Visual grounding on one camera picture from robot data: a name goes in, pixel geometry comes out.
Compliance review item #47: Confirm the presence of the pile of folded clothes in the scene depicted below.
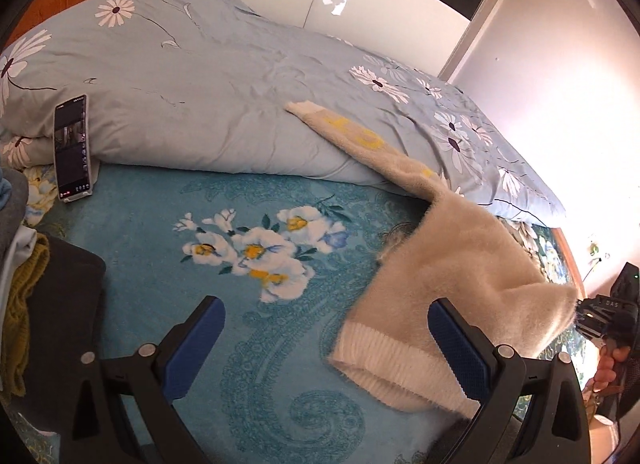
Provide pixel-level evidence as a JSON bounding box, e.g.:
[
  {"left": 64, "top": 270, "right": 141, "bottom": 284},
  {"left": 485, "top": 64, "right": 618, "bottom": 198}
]
[{"left": 1, "top": 169, "right": 50, "bottom": 404}]

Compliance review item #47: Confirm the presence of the dark garment on bed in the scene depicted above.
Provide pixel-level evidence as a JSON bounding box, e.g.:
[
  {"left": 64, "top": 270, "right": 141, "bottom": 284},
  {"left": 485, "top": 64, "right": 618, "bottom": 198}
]
[{"left": 11, "top": 235, "right": 106, "bottom": 432}]

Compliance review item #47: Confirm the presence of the teal floral bed blanket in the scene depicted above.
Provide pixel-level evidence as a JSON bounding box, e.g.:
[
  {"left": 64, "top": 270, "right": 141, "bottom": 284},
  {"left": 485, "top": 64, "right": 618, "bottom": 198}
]
[{"left": 8, "top": 163, "right": 586, "bottom": 464}]

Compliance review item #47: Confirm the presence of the fluffy beige knit sweater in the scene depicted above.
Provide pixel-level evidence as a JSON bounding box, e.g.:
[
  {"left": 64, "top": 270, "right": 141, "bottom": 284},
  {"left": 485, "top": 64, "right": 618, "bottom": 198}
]
[{"left": 285, "top": 102, "right": 578, "bottom": 418}]

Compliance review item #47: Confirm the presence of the light blue floral duvet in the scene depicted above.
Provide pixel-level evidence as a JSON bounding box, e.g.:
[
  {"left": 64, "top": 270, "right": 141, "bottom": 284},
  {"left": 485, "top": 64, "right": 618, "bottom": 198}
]
[{"left": 1, "top": 0, "right": 565, "bottom": 228}]

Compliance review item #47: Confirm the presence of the black smartphone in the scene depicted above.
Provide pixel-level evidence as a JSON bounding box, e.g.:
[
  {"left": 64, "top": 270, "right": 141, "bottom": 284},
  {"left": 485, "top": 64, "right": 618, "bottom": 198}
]
[{"left": 53, "top": 95, "right": 93, "bottom": 202}]

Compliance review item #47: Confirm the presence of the person's right hand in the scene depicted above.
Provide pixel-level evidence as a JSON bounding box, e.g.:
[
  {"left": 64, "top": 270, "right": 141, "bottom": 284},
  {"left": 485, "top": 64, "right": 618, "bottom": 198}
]
[{"left": 582, "top": 345, "right": 630, "bottom": 402}]

